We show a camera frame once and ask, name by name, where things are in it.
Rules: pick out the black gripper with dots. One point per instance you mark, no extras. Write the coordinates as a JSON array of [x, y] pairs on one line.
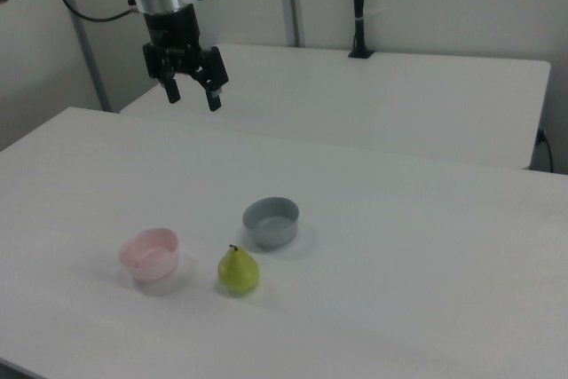
[[173, 28]]

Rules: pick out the green pear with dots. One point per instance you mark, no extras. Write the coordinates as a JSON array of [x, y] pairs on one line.
[[238, 273]]

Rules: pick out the grey bowl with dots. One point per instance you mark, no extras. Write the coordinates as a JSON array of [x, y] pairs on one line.
[[270, 223]]

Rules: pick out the pink bowl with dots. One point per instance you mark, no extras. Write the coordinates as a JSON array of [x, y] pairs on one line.
[[148, 255]]

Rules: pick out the black camera pole with clamp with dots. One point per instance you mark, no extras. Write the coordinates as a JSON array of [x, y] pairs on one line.
[[360, 6]]

